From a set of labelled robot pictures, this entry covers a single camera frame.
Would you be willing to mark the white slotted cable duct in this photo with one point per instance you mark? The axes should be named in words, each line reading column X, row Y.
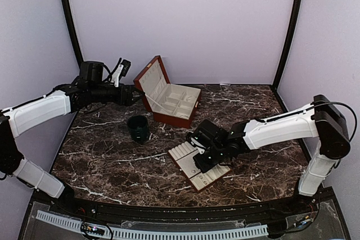
column 143, row 230

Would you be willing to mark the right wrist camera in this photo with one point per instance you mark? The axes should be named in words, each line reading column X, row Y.
column 197, row 141

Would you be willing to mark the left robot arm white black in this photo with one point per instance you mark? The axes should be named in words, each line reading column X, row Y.
column 87, row 88

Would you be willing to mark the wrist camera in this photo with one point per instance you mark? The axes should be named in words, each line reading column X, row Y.
column 197, row 141
column 120, row 71

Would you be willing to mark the black front table rail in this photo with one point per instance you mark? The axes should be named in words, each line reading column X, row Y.
column 269, row 211

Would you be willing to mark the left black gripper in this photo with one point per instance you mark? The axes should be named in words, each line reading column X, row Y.
column 128, row 94

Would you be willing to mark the red jewelry tray cream insert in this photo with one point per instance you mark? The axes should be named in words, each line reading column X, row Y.
column 182, row 155

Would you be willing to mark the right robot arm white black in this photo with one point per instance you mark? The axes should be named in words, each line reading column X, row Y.
column 319, row 119

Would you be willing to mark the dark green cup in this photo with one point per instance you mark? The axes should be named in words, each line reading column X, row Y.
column 138, row 127

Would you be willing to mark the left black frame post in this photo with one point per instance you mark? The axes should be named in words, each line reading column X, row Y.
column 72, row 32

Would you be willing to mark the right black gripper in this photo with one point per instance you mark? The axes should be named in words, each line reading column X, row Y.
column 202, row 164

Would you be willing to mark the black frame post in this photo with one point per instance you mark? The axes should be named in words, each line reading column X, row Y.
column 287, row 44
column 72, row 32

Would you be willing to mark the red wooden jewelry box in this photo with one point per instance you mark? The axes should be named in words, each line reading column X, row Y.
column 169, row 103

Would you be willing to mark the right black frame post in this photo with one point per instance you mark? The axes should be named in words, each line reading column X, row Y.
column 287, row 44

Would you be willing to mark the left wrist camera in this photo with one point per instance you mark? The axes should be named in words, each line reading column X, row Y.
column 120, row 71

